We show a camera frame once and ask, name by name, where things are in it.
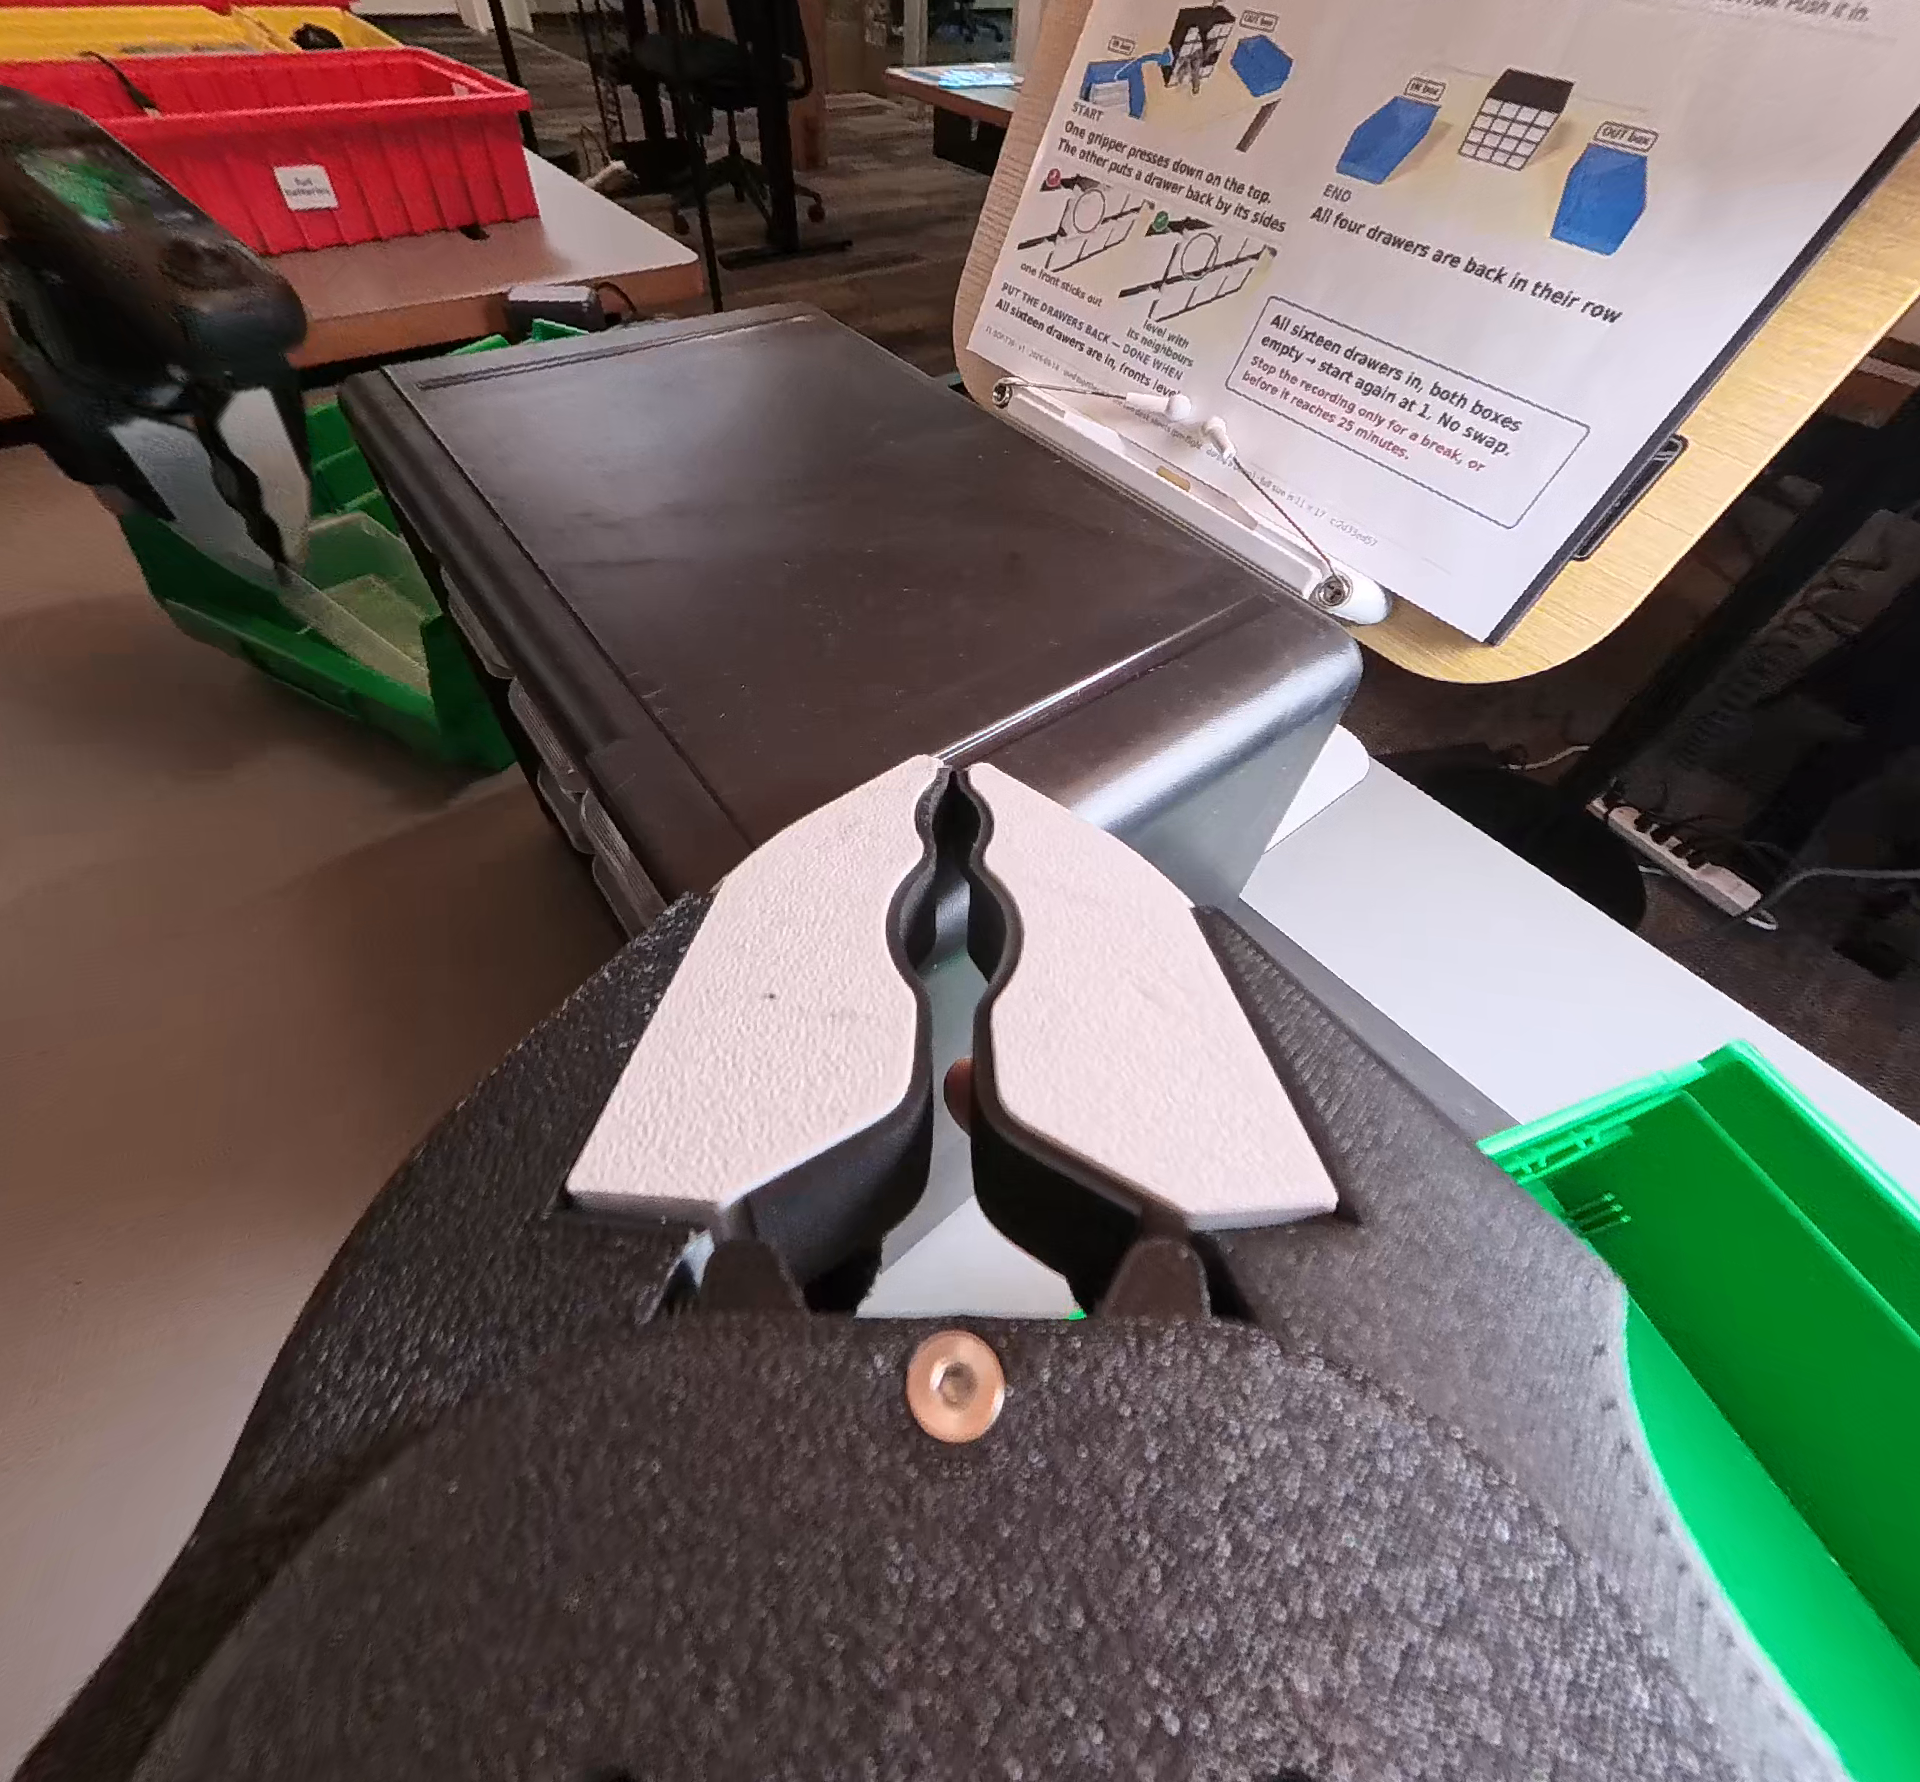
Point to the light grey desk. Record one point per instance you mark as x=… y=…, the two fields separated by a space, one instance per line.
x=225 y=1062

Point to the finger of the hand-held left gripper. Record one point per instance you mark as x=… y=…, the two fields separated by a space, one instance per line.
x=277 y=462
x=196 y=486

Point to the wooden work table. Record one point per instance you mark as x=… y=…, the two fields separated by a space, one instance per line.
x=954 y=80

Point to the white power strip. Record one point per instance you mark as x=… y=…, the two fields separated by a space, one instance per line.
x=1680 y=852

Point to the green plastic bin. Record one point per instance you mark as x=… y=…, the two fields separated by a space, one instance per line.
x=1770 y=1287
x=464 y=732

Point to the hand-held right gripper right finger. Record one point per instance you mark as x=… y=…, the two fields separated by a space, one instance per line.
x=1155 y=1048

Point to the yellow plastic bin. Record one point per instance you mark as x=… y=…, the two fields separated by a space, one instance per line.
x=345 y=27
x=119 y=29

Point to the wooden document stand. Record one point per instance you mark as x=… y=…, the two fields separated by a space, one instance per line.
x=1770 y=462

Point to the wood-edged side table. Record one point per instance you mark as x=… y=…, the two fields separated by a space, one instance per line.
x=615 y=236

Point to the printed instruction sheet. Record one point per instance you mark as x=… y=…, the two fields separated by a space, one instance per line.
x=1500 y=236

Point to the black drawer cabinet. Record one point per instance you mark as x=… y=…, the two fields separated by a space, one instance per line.
x=781 y=522

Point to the black power adapter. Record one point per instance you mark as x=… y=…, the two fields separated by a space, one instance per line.
x=555 y=308

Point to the red bin with white label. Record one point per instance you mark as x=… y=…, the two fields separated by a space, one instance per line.
x=374 y=162

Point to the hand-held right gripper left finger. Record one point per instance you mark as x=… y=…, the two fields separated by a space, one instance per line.
x=751 y=1033

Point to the grid of clear drawers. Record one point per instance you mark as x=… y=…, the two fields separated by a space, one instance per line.
x=548 y=754

